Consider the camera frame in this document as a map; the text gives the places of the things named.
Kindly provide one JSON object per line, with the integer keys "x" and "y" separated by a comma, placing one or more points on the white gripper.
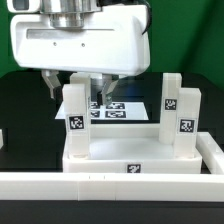
{"x": 106, "y": 44}

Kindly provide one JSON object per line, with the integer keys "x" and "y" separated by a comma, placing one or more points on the white desk top tray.
{"x": 130, "y": 148}

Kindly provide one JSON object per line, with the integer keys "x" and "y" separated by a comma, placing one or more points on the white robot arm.
{"x": 72, "y": 14}

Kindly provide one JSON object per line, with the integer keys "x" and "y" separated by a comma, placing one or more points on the white fiducial marker sheet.
{"x": 118, "y": 111}

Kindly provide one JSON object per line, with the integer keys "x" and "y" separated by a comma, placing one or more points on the white front fence bar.
{"x": 113, "y": 187}

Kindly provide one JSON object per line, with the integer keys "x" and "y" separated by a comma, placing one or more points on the white fence bar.
{"x": 113, "y": 187}
{"x": 211, "y": 153}

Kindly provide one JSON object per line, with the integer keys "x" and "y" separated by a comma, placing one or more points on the white right fence bar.
{"x": 211, "y": 153}

